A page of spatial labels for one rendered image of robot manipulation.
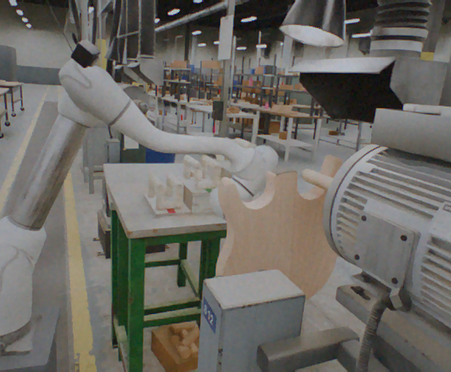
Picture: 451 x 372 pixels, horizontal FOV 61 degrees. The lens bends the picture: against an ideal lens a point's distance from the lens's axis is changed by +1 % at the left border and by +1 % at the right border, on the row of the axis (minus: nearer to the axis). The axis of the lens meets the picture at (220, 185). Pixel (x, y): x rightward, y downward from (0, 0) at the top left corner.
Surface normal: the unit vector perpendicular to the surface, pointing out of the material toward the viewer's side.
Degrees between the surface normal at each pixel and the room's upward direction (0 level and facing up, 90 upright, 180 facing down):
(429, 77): 90
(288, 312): 90
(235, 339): 90
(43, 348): 0
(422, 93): 90
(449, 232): 62
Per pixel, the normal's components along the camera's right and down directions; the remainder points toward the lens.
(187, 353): 0.41, 0.10
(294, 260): 0.38, 0.32
